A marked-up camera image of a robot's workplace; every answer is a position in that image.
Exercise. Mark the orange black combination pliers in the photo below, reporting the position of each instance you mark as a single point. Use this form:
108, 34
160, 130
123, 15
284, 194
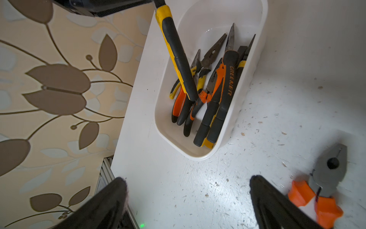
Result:
329, 170

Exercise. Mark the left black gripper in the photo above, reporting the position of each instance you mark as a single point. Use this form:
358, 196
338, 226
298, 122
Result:
98, 8

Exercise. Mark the white plastic storage box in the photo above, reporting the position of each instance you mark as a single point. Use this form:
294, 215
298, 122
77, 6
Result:
200, 24

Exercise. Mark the yellow black combination pliers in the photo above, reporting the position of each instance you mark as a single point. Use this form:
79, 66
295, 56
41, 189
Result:
166, 23

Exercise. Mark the small orange black pliers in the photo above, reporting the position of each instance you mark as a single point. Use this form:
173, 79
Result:
180, 100

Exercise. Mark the orange handled long-nose pliers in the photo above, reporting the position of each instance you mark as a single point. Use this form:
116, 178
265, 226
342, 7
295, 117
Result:
190, 109

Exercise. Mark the Greener orange black pliers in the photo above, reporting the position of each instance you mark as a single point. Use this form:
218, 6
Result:
218, 107

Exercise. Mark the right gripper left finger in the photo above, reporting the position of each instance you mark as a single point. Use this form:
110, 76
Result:
103, 211

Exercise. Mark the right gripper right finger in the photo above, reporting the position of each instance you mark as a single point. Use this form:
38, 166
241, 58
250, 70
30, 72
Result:
273, 210

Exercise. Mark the yellow black long-nose pliers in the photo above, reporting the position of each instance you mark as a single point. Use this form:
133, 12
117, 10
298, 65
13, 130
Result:
243, 55

